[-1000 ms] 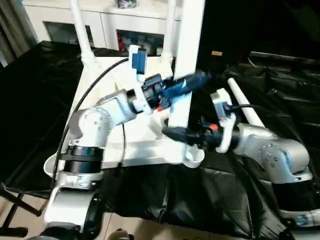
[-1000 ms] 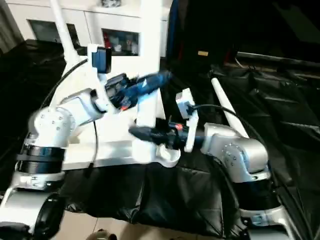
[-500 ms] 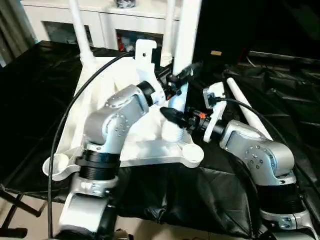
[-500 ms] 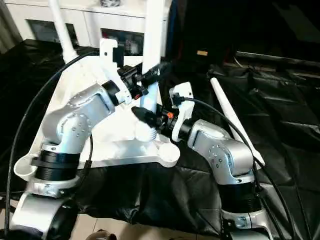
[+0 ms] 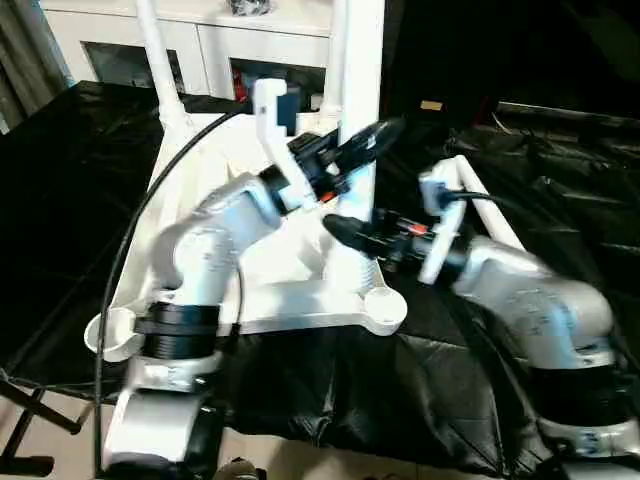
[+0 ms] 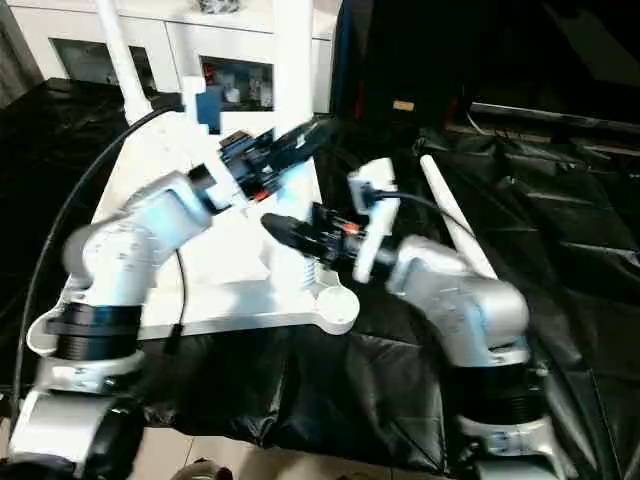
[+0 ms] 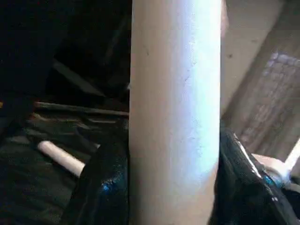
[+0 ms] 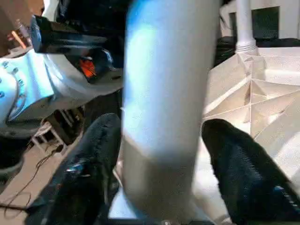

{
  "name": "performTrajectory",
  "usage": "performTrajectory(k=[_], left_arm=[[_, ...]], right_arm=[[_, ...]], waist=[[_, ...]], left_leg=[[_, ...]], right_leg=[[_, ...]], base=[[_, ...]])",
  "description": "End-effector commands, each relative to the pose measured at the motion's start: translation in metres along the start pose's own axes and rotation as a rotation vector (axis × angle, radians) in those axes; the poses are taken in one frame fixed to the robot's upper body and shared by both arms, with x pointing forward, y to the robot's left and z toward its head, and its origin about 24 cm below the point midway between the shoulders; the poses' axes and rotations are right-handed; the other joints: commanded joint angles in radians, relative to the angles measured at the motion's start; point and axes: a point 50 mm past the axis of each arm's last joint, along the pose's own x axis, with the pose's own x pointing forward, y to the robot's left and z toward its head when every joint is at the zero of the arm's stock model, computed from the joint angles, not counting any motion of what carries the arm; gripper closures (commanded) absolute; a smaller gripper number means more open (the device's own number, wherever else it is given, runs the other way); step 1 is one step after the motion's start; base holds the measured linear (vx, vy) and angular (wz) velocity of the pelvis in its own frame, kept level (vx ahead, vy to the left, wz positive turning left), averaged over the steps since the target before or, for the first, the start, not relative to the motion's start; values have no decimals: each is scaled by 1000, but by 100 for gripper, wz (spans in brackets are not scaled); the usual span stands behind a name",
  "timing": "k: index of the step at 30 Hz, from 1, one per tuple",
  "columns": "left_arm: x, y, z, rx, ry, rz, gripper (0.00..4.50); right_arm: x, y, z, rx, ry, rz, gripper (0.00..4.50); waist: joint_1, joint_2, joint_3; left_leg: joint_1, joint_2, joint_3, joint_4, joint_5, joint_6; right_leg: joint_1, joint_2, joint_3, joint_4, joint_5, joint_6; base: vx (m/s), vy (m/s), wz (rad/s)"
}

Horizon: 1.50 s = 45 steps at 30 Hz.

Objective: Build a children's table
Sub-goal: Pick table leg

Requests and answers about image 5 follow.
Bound white plastic table leg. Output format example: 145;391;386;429
318;0;352;127
131;0;195;132
319;0;390;315
451;153;525;252

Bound white plastic table top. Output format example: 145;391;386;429
82;106;408;365

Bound white glass-door cabinet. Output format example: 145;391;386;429
41;0;352;102

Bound dark objects on cabinet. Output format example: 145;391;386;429
226;0;280;17

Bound long black bar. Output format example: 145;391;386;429
496;100;640;132

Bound grey robot left foot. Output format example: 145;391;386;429
216;456;267;480

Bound grey curtain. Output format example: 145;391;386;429
0;0;70;135

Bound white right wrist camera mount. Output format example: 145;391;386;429
416;161;467;287

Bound black left wrist camera cable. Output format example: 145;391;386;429
91;109;242;472

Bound dark folding stand frame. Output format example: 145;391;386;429
0;366;87;477

